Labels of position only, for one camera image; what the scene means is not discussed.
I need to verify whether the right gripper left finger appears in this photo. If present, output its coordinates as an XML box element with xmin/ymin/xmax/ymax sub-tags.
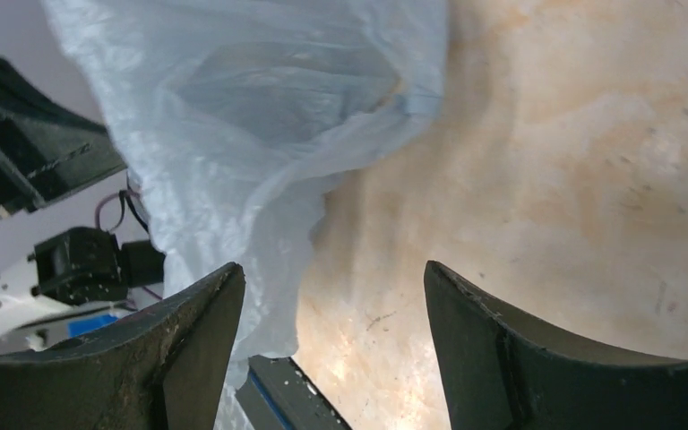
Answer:
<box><xmin>0</xmin><ymin>262</ymin><xmax>245</xmax><ymax>429</ymax></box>

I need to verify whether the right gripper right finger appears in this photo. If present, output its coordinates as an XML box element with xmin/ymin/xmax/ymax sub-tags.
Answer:
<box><xmin>424</xmin><ymin>261</ymin><xmax>688</xmax><ymax>429</ymax></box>

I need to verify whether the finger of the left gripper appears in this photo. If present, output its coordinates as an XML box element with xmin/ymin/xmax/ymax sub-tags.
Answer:
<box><xmin>0</xmin><ymin>57</ymin><xmax>125</xmax><ymax>217</ymax></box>

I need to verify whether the light blue trash bag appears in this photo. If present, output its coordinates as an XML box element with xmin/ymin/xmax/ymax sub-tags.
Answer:
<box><xmin>43</xmin><ymin>1</ymin><xmax>449</xmax><ymax>429</ymax></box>

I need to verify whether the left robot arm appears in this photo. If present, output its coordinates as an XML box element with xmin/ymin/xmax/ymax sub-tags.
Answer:
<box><xmin>0</xmin><ymin>57</ymin><xmax>164</xmax><ymax>354</ymax></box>

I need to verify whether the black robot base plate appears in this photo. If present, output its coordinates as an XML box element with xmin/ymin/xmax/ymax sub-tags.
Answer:
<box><xmin>236</xmin><ymin>356</ymin><xmax>351</xmax><ymax>430</ymax></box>

